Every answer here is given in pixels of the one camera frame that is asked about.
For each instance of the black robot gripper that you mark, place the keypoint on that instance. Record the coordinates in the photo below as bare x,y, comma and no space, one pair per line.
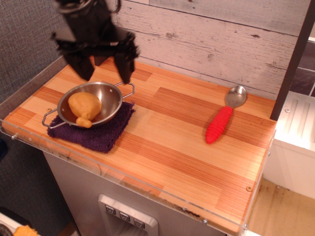
90,30

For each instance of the small steel two-handled pan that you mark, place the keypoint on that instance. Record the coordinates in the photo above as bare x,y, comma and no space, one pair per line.
110,96

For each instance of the tan toy chicken leg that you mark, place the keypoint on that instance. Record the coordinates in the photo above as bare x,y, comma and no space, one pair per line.
85,106

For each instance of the purple folded cloth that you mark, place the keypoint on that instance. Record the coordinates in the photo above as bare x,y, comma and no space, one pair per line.
102,138

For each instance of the clear acrylic table guard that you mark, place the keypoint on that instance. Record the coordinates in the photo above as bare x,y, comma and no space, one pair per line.
162,154

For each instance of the grey toy fridge cabinet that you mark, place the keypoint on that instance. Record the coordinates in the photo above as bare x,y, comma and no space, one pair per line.
81,189

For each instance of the silver dispenser button panel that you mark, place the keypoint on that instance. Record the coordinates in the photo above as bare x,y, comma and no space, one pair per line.
122,220

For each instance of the orange object bottom left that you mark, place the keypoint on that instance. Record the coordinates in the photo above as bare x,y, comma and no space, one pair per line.
25,231

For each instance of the white toy sink unit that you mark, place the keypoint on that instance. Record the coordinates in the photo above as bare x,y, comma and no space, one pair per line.
291,160

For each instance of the red-handled metal spoon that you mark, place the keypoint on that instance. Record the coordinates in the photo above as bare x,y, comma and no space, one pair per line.
234,98

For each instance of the dark right shelf post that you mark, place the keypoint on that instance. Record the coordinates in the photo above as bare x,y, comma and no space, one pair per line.
301,43

